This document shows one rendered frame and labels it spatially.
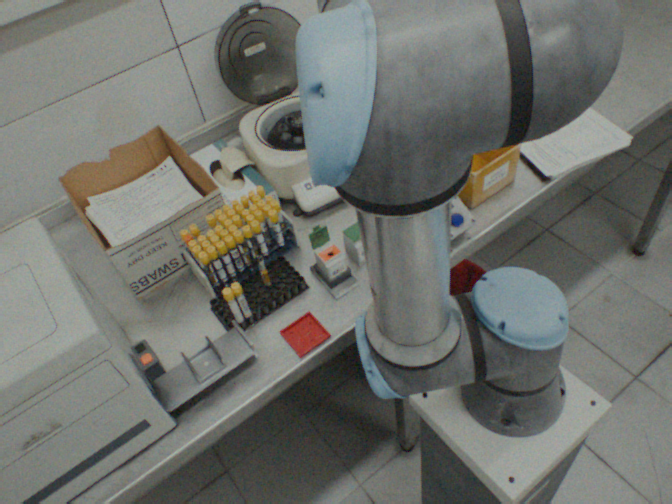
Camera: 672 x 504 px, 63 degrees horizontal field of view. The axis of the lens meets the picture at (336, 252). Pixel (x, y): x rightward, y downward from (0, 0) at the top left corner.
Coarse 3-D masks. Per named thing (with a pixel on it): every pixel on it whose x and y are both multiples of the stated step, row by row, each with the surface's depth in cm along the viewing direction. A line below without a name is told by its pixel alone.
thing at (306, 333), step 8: (296, 320) 101; (304, 320) 101; (312, 320) 101; (288, 328) 101; (296, 328) 101; (304, 328) 100; (312, 328) 100; (320, 328) 100; (288, 336) 100; (296, 336) 99; (304, 336) 99; (312, 336) 99; (320, 336) 99; (328, 336) 98; (296, 344) 98; (304, 344) 98; (312, 344) 98; (320, 344) 98; (296, 352) 97; (304, 352) 96
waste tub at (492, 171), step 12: (480, 156) 123; (492, 156) 120; (504, 156) 109; (516, 156) 112; (480, 168) 121; (492, 168) 110; (504, 168) 112; (516, 168) 115; (468, 180) 110; (480, 180) 109; (492, 180) 112; (504, 180) 115; (468, 192) 112; (480, 192) 112; (492, 192) 115; (468, 204) 114
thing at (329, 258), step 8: (320, 248) 102; (328, 248) 102; (336, 248) 102; (320, 256) 101; (328, 256) 101; (336, 256) 101; (344, 256) 101; (320, 264) 103; (328, 264) 101; (336, 264) 101; (344, 264) 102; (328, 272) 101; (336, 272) 102
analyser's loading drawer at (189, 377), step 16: (224, 336) 97; (240, 336) 96; (208, 352) 95; (224, 352) 95; (240, 352) 94; (256, 352) 95; (176, 368) 94; (192, 368) 90; (208, 368) 93; (224, 368) 92; (160, 384) 92; (176, 384) 92; (192, 384) 91; (208, 384) 91; (160, 400) 90; (176, 400) 90
